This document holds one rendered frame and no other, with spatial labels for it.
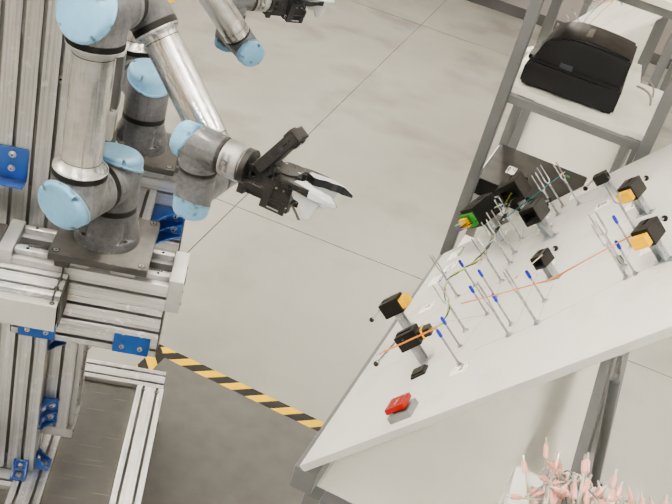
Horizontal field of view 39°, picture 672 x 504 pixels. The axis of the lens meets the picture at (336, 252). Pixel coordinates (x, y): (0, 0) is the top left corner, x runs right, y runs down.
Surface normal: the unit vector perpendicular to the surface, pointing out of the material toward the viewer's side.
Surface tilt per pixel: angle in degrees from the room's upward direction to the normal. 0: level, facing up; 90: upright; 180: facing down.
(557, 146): 90
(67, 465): 0
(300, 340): 0
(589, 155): 90
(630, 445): 0
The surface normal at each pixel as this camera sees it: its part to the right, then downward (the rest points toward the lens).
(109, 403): 0.24, -0.83
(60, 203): -0.44, 0.50
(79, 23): -0.36, 0.28
